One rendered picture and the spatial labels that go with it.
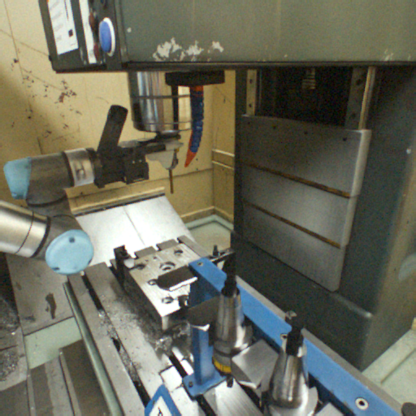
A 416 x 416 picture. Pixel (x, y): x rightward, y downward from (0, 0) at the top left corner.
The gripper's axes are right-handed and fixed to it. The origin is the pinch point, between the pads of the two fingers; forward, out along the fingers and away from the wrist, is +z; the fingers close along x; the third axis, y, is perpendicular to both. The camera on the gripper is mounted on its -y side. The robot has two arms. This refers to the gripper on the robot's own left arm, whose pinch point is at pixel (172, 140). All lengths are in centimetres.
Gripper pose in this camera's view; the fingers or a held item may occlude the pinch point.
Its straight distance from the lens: 76.5
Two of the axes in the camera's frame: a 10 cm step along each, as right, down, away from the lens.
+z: 8.3, -2.7, 4.9
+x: 5.6, 3.2, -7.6
